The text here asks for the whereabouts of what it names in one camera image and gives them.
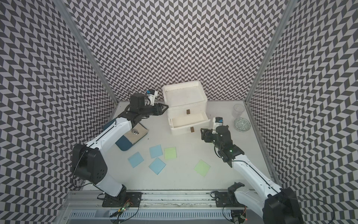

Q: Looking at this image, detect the blue sticky note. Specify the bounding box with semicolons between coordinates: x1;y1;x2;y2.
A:
149;145;163;159
149;158;166;175
128;152;144;168

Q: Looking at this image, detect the white three-drawer plastic cabinet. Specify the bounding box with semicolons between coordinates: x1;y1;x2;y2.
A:
162;81;208;119

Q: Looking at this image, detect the blue sticky note upper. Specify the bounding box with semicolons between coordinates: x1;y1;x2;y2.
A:
149;145;163;159

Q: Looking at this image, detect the blue sticky note lower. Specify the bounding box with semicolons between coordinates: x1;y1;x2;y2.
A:
149;158;166;175

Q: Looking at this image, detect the green sticky note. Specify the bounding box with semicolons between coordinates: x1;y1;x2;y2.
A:
194;160;211;177
164;147;177;160

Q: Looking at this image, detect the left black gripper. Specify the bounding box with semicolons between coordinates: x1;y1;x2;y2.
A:
139;103;169;118

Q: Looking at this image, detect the blue sticky note far left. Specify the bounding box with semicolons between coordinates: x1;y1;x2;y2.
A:
128;152;144;168

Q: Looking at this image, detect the dark blue tray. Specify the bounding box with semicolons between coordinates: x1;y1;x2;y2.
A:
103;119;135;151

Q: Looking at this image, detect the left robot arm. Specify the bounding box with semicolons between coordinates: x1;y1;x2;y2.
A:
71;89;169;197

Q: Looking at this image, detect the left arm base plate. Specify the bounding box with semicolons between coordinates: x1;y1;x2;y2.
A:
102;192;143;208

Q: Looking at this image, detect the white drawer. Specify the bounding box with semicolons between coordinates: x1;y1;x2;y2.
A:
168;112;210;135

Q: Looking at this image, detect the aluminium front rail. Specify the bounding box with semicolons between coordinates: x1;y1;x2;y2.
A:
66;188;264;210

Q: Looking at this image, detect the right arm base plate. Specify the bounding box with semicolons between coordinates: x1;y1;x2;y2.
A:
211;191;239;208

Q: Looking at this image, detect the clear drinking glass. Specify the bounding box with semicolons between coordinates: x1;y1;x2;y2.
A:
232;104;246;119

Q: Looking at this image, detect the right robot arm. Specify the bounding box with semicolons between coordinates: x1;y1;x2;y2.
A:
200;126;304;224

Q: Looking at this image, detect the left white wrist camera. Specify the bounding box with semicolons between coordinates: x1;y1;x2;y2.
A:
146;89;158;106

